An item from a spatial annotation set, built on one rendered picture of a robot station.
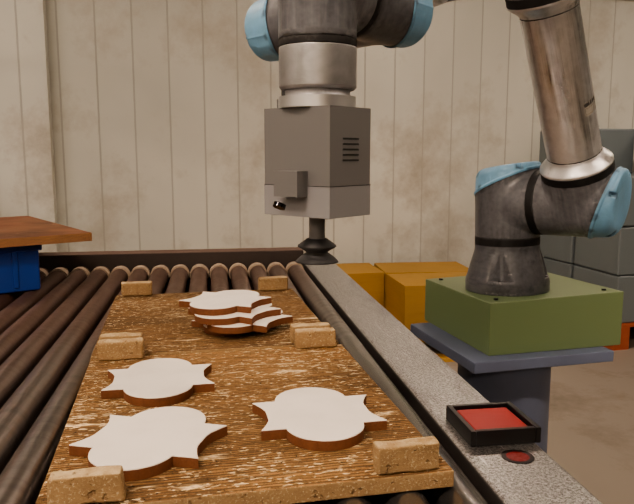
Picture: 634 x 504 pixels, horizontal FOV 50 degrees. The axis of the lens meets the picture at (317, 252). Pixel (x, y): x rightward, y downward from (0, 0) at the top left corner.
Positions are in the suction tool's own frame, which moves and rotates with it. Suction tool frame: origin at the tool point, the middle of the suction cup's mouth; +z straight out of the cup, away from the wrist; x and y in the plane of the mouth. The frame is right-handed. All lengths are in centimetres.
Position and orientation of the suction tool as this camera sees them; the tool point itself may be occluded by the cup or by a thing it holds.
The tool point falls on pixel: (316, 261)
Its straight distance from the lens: 68.4
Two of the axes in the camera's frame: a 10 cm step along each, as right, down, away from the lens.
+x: 6.5, -1.1, 7.5
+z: 0.0, 9.9, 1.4
